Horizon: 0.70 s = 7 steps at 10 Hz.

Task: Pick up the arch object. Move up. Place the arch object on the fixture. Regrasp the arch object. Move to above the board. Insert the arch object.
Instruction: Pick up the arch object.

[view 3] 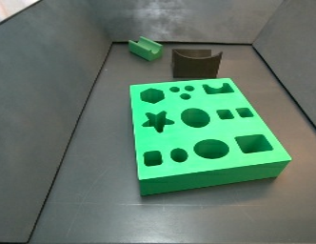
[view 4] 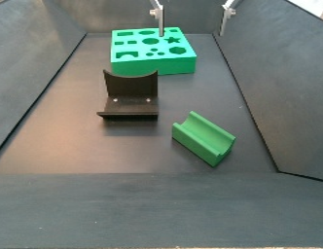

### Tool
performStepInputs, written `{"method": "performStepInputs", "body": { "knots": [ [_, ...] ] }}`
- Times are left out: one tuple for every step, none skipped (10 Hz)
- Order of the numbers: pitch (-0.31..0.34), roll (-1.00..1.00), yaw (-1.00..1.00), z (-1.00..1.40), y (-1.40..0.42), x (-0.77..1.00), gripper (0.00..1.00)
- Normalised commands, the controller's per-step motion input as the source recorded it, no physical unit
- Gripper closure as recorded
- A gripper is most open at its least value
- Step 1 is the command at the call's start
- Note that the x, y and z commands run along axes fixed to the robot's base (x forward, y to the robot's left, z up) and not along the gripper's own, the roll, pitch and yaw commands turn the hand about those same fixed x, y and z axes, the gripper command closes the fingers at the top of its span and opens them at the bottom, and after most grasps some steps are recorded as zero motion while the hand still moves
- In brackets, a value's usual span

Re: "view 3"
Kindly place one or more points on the black curved fixture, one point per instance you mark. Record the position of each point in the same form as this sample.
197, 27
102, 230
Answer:
194, 63

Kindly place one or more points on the green arch object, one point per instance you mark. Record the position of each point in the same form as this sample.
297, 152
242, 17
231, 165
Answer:
146, 48

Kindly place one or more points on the green shape sorter board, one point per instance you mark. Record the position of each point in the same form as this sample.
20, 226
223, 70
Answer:
199, 136

